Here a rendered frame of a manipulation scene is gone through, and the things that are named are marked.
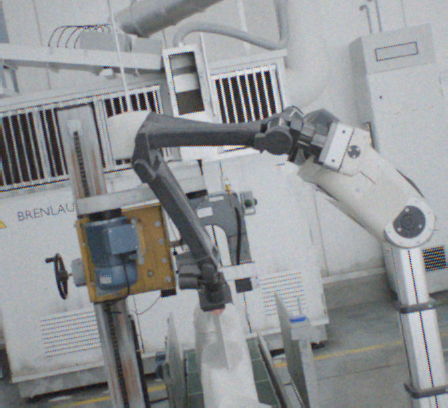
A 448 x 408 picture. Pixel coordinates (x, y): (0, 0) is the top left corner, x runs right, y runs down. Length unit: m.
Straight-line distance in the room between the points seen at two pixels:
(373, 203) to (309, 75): 3.89
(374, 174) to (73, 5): 5.21
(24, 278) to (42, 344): 0.47
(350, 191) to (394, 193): 0.14
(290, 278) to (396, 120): 1.61
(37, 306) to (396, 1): 3.84
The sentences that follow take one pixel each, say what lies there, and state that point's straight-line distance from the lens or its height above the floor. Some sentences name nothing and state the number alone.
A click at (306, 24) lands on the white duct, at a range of 6.35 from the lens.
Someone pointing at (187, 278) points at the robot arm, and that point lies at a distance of 2.59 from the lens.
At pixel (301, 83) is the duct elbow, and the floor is 1.86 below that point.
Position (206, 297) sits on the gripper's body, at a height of 1.07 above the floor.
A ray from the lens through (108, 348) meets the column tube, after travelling 3.35.
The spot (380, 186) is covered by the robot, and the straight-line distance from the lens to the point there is 2.46.
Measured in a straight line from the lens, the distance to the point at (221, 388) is 2.83.
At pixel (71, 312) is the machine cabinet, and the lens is 6.07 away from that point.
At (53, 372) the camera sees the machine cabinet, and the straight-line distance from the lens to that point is 6.19.
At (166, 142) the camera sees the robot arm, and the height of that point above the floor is 1.55.
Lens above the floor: 1.51
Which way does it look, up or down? 3 degrees down
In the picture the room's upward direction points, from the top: 10 degrees counter-clockwise
